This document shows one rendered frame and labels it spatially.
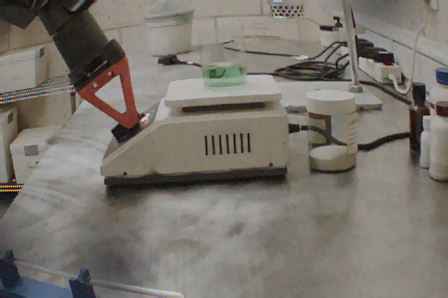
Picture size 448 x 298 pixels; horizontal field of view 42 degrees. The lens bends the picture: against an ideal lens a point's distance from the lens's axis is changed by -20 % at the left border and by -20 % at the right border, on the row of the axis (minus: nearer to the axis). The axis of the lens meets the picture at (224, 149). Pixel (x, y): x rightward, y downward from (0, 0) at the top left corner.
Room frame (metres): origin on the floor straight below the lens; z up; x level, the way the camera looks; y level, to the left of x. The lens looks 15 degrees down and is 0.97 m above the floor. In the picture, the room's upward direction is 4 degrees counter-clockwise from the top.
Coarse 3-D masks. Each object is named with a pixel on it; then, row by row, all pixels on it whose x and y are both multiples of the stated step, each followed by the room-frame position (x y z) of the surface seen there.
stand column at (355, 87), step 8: (344, 0) 1.09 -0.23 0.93; (344, 8) 1.09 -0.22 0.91; (344, 16) 1.09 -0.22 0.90; (352, 24) 1.09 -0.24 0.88; (352, 32) 1.09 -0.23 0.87; (352, 40) 1.09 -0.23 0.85; (352, 48) 1.09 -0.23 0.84; (352, 56) 1.09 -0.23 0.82; (352, 64) 1.09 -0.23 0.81; (352, 72) 1.09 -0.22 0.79; (352, 80) 1.09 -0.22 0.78; (352, 88) 1.09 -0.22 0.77; (360, 88) 1.09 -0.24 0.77
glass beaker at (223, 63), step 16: (208, 32) 0.73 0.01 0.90; (224, 32) 0.73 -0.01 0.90; (240, 32) 0.73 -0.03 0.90; (208, 48) 0.73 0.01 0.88; (224, 48) 0.73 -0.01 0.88; (240, 48) 0.73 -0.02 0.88; (208, 64) 0.73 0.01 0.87; (224, 64) 0.73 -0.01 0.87; (240, 64) 0.73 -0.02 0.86; (208, 80) 0.73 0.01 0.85; (224, 80) 0.73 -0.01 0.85; (240, 80) 0.73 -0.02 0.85
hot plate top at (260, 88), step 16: (176, 80) 0.81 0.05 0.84; (192, 80) 0.80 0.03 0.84; (256, 80) 0.77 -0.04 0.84; (272, 80) 0.77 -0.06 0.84; (176, 96) 0.71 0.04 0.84; (192, 96) 0.70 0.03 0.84; (208, 96) 0.70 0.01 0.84; (224, 96) 0.70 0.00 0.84; (240, 96) 0.69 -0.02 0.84; (256, 96) 0.70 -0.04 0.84; (272, 96) 0.70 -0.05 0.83
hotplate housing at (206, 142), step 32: (160, 128) 0.69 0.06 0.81; (192, 128) 0.69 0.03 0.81; (224, 128) 0.69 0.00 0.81; (256, 128) 0.69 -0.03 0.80; (288, 128) 0.70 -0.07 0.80; (128, 160) 0.69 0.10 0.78; (160, 160) 0.69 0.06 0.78; (192, 160) 0.69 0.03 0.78; (224, 160) 0.69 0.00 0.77; (256, 160) 0.69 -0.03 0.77; (288, 160) 0.69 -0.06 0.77
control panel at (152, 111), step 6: (156, 102) 0.81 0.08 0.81; (150, 108) 0.80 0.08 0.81; (156, 108) 0.77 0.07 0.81; (150, 114) 0.76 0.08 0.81; (156, 114) 0.73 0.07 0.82; (144, 120) 0.74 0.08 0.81; (150, 120) 0.72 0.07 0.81; (144, 126) 0.71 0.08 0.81; (138, 132) 0.70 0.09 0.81; (114, 138) 0.77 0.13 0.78; (114, 144) 0.73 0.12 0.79; (120, 144) 0.71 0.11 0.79; (108, 150) 0.72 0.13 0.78; (114, 150) 0.70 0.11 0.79
